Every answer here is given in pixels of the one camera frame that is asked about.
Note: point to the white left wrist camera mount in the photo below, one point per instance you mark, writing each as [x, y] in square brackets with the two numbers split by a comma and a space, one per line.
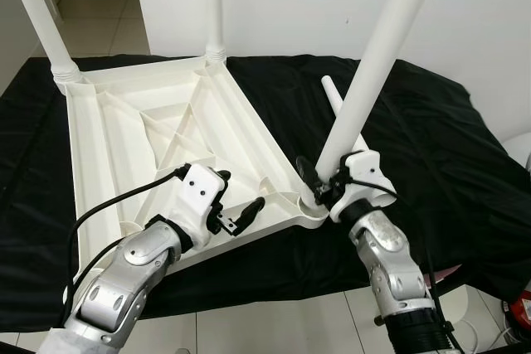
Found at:
[199, 192]

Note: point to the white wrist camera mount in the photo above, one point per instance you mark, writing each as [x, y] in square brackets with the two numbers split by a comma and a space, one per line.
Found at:
[365, 172]
[199, 192]

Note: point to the white fan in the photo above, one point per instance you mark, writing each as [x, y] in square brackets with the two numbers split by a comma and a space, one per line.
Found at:
[518, 151]

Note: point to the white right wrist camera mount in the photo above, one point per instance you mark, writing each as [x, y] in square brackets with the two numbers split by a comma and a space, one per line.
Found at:
[365, 172]

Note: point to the red round object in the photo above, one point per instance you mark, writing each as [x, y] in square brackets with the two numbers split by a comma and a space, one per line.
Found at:
[521, 308]

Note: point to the white round floor base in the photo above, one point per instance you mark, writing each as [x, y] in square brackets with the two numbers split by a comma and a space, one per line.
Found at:
[469, 321]

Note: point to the pink seat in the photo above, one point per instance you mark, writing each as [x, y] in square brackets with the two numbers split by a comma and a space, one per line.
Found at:
[448, 271]

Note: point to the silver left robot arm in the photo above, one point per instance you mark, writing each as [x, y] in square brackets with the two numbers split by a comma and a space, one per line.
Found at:
[124, 288]

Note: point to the black table cloth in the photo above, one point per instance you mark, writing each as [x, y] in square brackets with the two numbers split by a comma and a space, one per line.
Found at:
[465, 163]

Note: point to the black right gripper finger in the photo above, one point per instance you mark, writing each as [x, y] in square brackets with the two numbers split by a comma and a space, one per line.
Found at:
[307, 173]

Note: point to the white plastic table top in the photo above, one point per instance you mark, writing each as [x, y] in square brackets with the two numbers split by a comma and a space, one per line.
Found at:
[124, 138]

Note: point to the black metal table leg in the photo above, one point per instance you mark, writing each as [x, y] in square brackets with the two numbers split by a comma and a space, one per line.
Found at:
[452, 283]

